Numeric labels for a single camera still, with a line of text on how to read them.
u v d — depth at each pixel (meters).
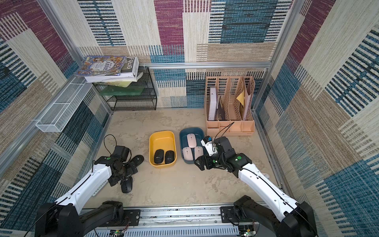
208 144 0.71
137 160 0.91
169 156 0.92
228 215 0.73
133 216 0.73
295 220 0.38
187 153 0.93
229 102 1.05
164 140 1.00
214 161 0.66
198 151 0.94
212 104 0.96
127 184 0.82
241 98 0.91
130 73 0.81
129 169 0.76
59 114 0.73
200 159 0.68
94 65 0.82
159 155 0.93
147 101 1.19
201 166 0.69
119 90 0.98
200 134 1.02
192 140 0.99
